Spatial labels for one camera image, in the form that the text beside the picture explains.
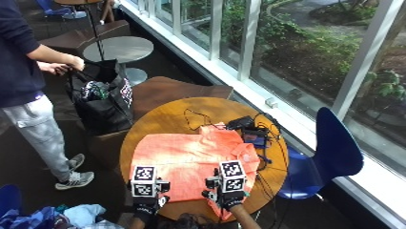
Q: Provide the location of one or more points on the person's right hand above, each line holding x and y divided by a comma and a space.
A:
232, 199

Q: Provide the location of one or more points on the person's left hand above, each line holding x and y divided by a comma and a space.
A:
145, 206

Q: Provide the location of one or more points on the white marker cube on right glove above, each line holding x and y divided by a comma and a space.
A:
232, 176

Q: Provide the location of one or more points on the white marker cube on glove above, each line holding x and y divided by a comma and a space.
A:
144, 182
232, 176

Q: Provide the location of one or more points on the white marker cube on left glove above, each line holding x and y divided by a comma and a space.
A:
144, 182

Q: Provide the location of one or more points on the light blue cloth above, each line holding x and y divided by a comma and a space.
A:
84, 214

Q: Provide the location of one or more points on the orange shirt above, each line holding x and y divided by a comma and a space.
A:
185, 156

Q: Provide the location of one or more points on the grey sneaker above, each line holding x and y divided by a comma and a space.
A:
76, 180
76, 160

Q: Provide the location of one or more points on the blue and black device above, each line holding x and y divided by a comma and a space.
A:
255, 137

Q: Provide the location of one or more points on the black electronic box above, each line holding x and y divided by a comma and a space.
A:
240, 122

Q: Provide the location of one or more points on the dark blue cloth pile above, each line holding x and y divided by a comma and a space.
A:
30, 221

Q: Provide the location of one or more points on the blue plastic chair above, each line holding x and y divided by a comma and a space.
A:
58, 9
334, 149
8, 198

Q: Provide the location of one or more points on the round wooden table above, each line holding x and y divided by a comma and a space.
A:
169, 114

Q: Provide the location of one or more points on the small white sill fitting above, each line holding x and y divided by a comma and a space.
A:
272, 102

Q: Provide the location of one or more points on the black tote bag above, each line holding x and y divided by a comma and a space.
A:
103, 108

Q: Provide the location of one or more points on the brown upholstered seat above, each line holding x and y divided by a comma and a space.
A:
76, 38
169, 90

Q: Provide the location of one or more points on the patterned cloth in bag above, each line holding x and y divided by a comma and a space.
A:
95, 90

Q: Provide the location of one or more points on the round grey side table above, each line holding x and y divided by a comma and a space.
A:
120, 49

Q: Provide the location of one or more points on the black stand pole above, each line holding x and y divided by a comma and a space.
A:
95, 31

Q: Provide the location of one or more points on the black palm camera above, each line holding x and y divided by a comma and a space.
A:
164, 201
212, 182
209, 195
163, 186

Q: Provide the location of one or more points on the white window frame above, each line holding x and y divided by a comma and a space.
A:
253, 47

